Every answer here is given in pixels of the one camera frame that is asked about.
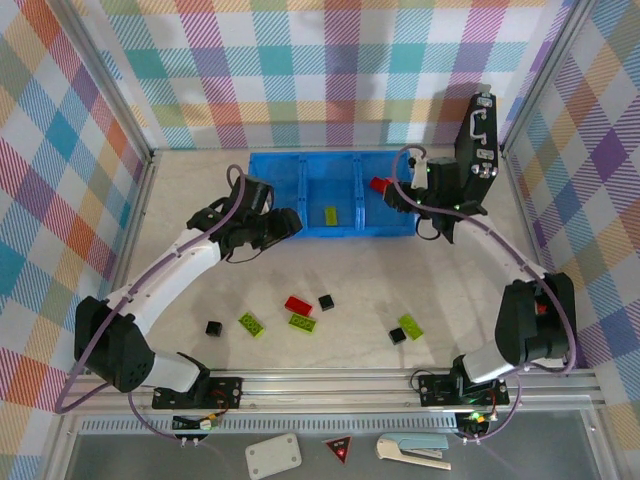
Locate small lit controller board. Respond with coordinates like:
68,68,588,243
457,410,499,437

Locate red triangle sign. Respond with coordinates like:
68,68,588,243
322,435,353,466

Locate black briefcase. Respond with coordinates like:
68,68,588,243
453,92,500,202

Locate aluminium mounting rail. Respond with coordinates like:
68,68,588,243
52,368,606,417

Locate blue three-compartment bin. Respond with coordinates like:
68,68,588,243
248,151,419,242

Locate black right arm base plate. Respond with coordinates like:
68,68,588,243
417,372,511,407

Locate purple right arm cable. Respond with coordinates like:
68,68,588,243
391,144,577,445

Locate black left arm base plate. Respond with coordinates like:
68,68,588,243
151,375,245,412

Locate aluminium frame post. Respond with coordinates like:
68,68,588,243
52,0,157,166
498,0,597,157

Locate white plastic plate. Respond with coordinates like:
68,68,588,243
244,433,304,480

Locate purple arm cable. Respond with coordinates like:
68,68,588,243
391,144,577,445
53,164,252,445

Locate grey blue stapler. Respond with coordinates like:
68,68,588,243
375,432,453,472

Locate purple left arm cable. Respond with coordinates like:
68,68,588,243
53,164,252,445

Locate slotted grey cable duct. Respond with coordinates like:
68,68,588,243
79,417,461,434

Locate small wire connector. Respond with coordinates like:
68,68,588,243
172,412,222,433

